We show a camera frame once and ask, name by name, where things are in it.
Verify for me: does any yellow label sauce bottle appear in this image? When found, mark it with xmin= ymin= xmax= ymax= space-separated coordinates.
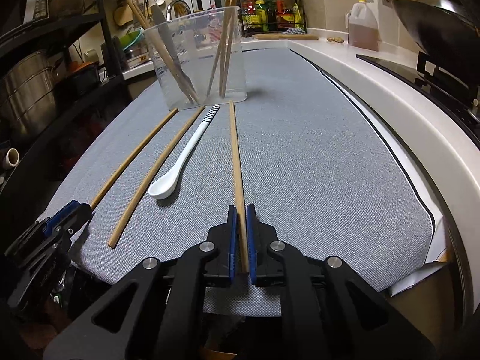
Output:
xmin=255 ymin=0 xmax=268 ymax=31

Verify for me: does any black wok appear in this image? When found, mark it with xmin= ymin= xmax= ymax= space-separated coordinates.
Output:
xmin=392 ymin=0 xmax=480 ymax=64

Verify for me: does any black burner grate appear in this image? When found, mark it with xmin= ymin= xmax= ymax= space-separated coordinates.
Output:
xmin=414 ymin=50 xmax=480 ymax=122

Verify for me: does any round wooden cutting board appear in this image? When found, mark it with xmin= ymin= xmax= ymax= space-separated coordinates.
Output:
xmin=251 ymin=32 xmax=319 ymax=41

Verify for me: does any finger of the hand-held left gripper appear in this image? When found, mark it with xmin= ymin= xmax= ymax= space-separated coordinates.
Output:
xmin=43 ymin=201 xmax=81 ymax=237
xmin=56 ymin=206 xmax=94 ymax=241

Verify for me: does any chrome kitchen faucet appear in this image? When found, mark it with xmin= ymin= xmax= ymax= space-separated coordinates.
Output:
xmin=165 ymin=0 xmax=193 ymax=21

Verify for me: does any brown ceramic bowl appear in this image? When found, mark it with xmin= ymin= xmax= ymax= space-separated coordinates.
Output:
xmin=47 ymin=0 xmax=87 ymax=17

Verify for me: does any steel fork white handle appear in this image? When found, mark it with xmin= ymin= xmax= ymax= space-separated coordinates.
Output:
xmin=150 ymin=4 xmax=199 ymax=104

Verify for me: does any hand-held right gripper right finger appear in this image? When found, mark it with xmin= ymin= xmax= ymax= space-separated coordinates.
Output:
xmin=245 ymin=202 xmax=439 ymax=360

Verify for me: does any black cooking pot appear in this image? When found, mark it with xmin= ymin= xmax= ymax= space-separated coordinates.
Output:
xmin=62 ymin=62 xmax=102 ymax=94

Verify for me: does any small white cup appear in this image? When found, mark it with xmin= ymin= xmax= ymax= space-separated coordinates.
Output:
xmin=3 ymin=147 xmax=20 ymax=169

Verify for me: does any wooden chopstick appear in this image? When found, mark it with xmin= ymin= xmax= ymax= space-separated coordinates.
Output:
xmin=129 ymin=2 xmax=200 ymax=104
xmin=108 ymin=106 xmax=206 ymax=249
xmin=219 ymin=0 xmax=245 ymax=98
xmin=206 ymin=0 xmax=235 ymax=98
xmin=89 ymin=107 xmax=179 ymax=211
xmin=229 ymin=100 xmax=250 ymax=274
xmin=125 ymin=0 xmax=196 ymax=104

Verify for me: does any black glass gas stove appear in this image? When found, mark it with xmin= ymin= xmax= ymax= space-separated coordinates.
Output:
xmin=355 ymin=53 xmax=480 ymax=136

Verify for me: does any white spoon striped handle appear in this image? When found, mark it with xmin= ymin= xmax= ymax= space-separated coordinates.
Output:
xmin=147 ymin=104 xmax=220 ymax=200

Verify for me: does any green plastic basin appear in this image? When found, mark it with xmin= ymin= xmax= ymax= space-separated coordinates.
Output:
xmin=119 ymin=30 xmax=145 ymax=51

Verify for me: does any red label sauce bottle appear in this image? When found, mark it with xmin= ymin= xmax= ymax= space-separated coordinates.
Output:
xmin=277 ymin=0 xmax=294 ymax=30

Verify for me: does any clear plastic container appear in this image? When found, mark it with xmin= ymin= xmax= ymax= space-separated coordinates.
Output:
xmin=143 ymin=5 xmax=248 ymax=111

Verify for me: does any cooking oil jug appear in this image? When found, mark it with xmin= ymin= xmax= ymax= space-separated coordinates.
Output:
xmin=347 ymin=0 xmax=380 ymax=51

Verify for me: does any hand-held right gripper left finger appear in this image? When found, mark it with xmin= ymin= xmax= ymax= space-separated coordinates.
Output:
xmin=42 ymin=205 xmax=238 ymax=360

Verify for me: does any hanging wooden board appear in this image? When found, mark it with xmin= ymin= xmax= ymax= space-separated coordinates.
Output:
xmin=113 ymin=5 xmax=134 ymax=27

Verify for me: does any black appliance with keypad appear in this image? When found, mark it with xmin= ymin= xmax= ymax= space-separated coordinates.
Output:
xmin=0 ymin=0 xmax=51 ymax=42

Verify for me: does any grey woven mat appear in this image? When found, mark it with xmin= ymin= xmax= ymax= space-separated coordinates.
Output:
xmin=37 ymin=47 xmax=436 ymax=317

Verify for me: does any steel stock pot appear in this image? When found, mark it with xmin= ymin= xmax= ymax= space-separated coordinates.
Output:
xmin=0 ymin=50 xmax=57 ymax=139

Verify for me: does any black metal shelf rack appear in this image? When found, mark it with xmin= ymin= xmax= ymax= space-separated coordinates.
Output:
xmin=0 ymin=0 xmax=132 ymax=211

